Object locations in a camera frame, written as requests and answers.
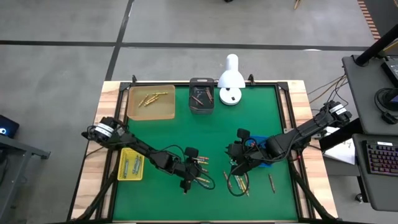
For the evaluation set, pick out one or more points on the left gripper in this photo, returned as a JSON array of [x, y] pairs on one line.
[[186, 169]]

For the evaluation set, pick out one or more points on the black tablet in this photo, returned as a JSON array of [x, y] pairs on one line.
[[392, 70]]

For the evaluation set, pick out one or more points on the grey translucent bin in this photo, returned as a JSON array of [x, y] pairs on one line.
[[205, 110]]

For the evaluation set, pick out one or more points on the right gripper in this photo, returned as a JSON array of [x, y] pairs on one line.
[[253, 152]]

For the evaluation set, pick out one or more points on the black headphones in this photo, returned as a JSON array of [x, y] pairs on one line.
[[388, 117]]

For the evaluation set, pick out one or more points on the brown crayon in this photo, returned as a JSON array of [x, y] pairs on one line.
[[197, 100], [246, 179], [272, 183], [194, 108], [227, 179], [208, 95]]

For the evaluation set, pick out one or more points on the white desk lamp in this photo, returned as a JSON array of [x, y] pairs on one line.
[[231, 77]]

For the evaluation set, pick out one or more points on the orange translucent bin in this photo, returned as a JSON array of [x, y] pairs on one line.
[[155, 112]]

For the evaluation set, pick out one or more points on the grey keyboard desk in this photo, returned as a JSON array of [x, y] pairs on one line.
[[373, 193]]

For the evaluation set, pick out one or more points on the black rig leg strut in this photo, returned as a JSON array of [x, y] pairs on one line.
[[102, 193], [304, 189]]

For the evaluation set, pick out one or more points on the black device blue light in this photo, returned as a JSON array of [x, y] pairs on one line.
[[9, 127]]

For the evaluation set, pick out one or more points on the black desk beam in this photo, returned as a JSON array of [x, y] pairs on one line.
[[342, 135]]

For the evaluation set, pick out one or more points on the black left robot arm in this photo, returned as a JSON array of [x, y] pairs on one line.
[[140, 149]]

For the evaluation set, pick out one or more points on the backlit keyboard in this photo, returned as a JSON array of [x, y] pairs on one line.
[[382, 158]]

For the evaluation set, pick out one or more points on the black pole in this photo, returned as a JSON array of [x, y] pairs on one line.
[[376, 46]]

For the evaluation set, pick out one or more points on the blue plastic basket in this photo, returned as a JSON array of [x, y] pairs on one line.
[[264, 165]]

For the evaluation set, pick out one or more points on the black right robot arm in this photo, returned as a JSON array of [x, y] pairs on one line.
[[304, 130]]

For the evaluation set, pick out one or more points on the white paper sheet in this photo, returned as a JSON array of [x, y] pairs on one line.
[[342, 152]]

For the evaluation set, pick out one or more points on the orange crayon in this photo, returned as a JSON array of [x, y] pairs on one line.
[[203, 157], [153, 102]]

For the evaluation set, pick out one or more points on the yellow plastic basket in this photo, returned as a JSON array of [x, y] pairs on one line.
[[132, 151]]

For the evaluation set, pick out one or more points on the desk caster wheel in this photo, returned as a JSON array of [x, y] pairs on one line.
[[359, 198]]

